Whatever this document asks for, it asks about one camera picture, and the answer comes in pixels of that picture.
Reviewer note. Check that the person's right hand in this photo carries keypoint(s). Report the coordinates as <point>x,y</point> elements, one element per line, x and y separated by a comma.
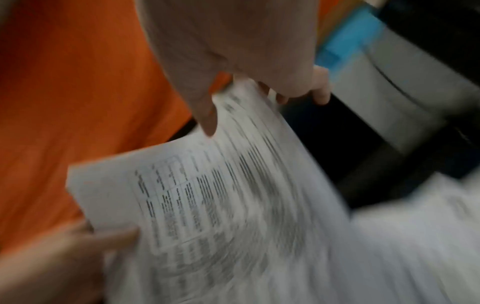
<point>232,38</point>

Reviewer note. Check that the person's left hand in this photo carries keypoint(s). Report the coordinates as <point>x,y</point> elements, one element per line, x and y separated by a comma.
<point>48,267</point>

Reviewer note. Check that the printed paper bundle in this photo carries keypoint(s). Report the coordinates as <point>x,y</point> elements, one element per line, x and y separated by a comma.
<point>232,207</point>

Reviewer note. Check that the pile of printed papers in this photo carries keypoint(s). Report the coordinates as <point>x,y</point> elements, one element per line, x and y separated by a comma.
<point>431,237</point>

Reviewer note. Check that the blue cloth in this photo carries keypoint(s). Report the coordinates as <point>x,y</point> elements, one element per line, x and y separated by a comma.
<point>348,41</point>

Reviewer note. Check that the black computer monitor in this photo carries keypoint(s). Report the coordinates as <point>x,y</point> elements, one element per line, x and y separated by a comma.
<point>330,142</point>

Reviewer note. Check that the red-orange cloth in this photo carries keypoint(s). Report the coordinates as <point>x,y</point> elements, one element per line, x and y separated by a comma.
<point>75,104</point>

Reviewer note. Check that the black desktop computer tower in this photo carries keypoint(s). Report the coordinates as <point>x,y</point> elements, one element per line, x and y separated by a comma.
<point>442,26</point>

